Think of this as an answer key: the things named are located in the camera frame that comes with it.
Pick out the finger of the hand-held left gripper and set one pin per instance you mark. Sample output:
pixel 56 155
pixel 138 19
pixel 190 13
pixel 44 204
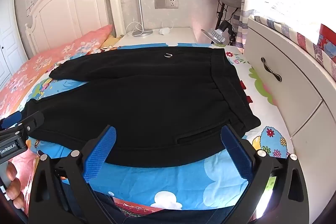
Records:
pixel 10 119
pixel 31 121

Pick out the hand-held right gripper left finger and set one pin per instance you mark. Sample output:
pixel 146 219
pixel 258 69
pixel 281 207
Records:
pixel 101 154

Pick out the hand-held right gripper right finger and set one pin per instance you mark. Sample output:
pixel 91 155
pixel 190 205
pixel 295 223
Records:
pixel 237 153

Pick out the black pants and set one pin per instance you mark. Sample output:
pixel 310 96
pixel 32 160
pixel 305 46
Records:
pixel 147 108

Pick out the person's left hand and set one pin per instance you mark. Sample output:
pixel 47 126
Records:
pixel 14 188

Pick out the pink floral bed sheet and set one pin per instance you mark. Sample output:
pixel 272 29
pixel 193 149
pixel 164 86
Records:
pixel 23 77

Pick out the blue cartoon printed blanket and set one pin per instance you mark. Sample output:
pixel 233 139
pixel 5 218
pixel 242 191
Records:
pixel 183 182

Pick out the white window cabinet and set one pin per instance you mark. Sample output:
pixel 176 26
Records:
pixel 294 108

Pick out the white wardrobe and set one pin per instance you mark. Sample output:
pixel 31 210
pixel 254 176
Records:
pixel 8 37

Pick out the dark cloth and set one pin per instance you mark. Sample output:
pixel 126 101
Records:
pixel 183 217

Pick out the pink floral pillow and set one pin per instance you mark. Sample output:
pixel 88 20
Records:
pixel 92 36

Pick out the yellow pillow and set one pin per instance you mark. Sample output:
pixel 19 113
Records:
pixel 111 42

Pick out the white wooden headboard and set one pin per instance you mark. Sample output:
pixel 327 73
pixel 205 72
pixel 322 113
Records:
pixel 68 8

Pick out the silver clip lamp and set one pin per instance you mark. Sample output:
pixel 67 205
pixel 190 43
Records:
pixel 216 35

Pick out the white nightstand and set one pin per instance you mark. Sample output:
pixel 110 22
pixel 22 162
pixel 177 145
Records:
pixel 178 36

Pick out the white charger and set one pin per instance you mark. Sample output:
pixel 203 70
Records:
pixel 164 31

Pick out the red printed cushion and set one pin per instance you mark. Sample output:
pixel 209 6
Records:
pixel 326 39

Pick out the silver desk lamp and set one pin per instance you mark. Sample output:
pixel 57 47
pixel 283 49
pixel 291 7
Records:
pixel 139 3

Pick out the grey wall socket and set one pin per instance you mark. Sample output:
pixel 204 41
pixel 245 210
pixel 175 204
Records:
pixel 166 3

